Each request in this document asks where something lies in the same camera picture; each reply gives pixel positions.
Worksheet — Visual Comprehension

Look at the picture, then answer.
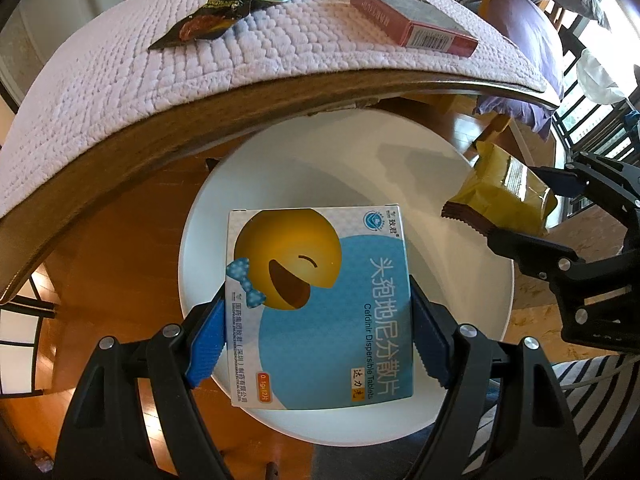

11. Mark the white round bin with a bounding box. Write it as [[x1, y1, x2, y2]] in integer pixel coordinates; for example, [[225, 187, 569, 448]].
[[177, 110, 516, 448]]

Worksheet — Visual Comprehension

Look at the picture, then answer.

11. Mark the black framed folding screen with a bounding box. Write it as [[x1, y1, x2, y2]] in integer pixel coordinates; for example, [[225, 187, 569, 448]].
[[0, 270, 61, 401]]

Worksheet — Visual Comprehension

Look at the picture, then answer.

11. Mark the white plastic bag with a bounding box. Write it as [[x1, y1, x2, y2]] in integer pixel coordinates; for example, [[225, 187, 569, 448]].
[[575, 47, 640, 106]]

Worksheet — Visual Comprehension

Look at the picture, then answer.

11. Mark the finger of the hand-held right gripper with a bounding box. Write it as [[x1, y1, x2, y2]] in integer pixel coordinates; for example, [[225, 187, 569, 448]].
[[530, 152, 640, 221], [487, 227, 640, 287]]

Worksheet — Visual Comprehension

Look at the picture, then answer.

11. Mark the black white striped rug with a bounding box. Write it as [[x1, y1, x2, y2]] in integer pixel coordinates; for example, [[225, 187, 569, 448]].
[[470, 357, 636, 480]]

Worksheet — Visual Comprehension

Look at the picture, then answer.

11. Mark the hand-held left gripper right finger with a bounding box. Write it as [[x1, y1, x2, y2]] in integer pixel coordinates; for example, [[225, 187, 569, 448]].
[[406, 274, 586, 480]]

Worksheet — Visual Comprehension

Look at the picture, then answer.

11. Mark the yellow snack packet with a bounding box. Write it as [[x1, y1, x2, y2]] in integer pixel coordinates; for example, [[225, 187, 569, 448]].
[[440, 141, 560, 238]]

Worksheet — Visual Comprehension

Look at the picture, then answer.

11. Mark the red carton box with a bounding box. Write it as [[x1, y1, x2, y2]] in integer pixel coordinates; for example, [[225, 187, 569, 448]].
[[349, 0, 479, 55]]

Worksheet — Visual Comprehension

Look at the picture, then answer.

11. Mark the white textured blanket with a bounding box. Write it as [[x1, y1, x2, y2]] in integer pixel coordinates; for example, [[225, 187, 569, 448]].
[[0, 0, 556, 218]]

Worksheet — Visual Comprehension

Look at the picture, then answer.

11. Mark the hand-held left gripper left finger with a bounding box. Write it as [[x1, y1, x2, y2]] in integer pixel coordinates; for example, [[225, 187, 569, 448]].
[[59, 285, 236, 480]]

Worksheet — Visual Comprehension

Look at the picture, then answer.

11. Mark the wooden table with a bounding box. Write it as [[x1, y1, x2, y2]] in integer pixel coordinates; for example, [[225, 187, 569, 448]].
[[0, 72, 561, 306]]

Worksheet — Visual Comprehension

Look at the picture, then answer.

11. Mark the black snack wrapper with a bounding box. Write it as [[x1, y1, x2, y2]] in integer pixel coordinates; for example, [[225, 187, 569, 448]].
[[148, 0, 281, 51]]

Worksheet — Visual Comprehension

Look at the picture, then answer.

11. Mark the black metal railing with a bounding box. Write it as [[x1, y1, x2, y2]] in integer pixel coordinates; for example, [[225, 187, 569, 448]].
[[550, 5, 640, 221]]

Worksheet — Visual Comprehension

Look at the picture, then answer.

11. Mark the blue medicine box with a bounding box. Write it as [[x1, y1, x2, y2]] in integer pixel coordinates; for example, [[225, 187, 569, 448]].
[[225, 205, 417, 408]]

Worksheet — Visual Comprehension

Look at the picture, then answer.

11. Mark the purple cloth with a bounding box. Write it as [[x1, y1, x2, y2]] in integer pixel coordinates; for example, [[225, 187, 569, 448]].
[[475, 0, 566, 141]]

